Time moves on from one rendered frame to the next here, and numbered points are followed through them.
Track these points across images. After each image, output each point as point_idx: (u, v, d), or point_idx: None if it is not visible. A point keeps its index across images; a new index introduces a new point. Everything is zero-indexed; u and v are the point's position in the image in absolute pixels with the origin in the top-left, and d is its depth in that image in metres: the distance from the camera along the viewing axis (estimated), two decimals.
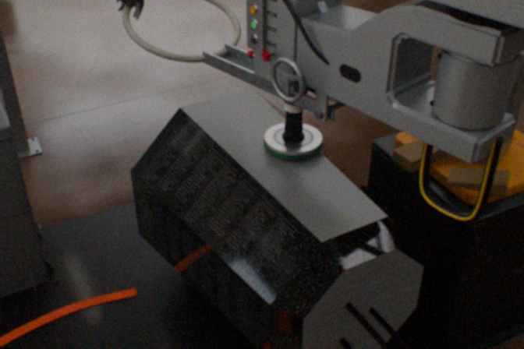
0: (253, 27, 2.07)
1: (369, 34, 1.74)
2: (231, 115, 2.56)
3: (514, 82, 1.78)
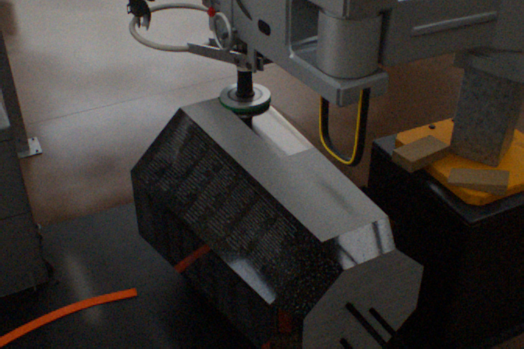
0: None
1: None
2: (231, 115, 2.56)
3: (408, 54, 1.94)
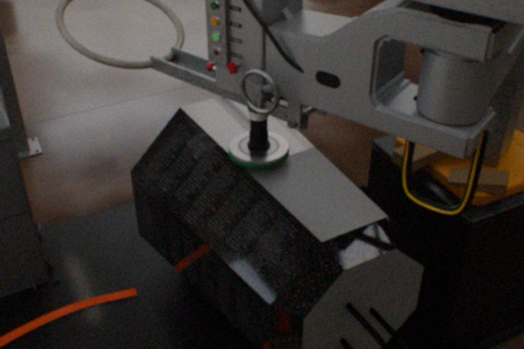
0: (215, 40, 1.98)
1: (348, 39, 1.72)
2: (231, 115, 2.56)
3: (500, 80, 1.79)
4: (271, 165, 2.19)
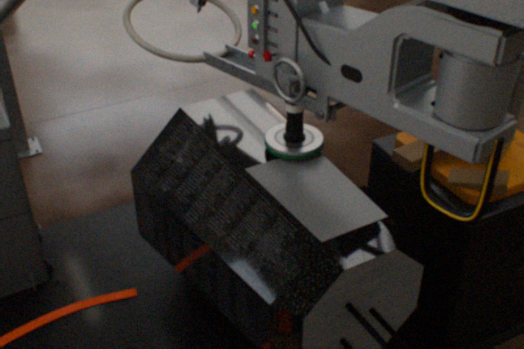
0: (253, 28, 2.07)
1: (370, 34, 1.74)
2: (231, 115, 2.56)
3: (515, 82, 1.78)
4: (302, 157, 2.26)
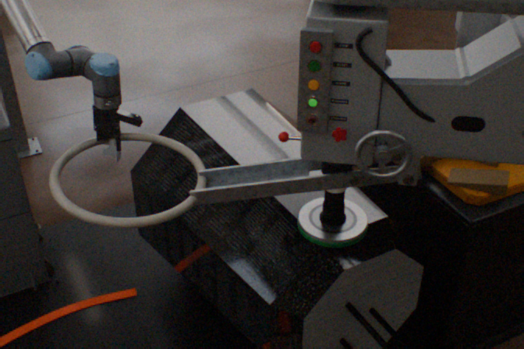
0: (312, 106, 1.62)
1: (502, 76, 1.52)
2: (231, 115, 2.56)
3: None
4: (367, 221, 1.98)
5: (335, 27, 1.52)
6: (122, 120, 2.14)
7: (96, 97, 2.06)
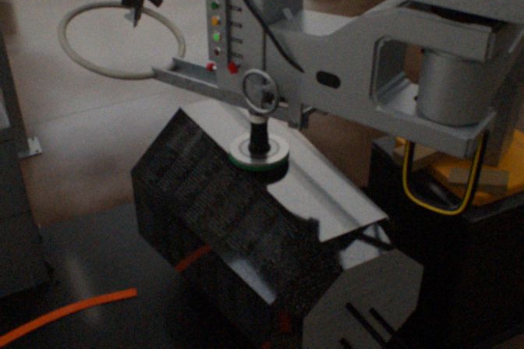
0: (215, 40, 1.98)
1: (348, 39, 1.72)
2: (231, 115, 2.56)
3: (501, 80, 1.79)
4: (229, 149, 2.30)
5: None
6: None
7: None
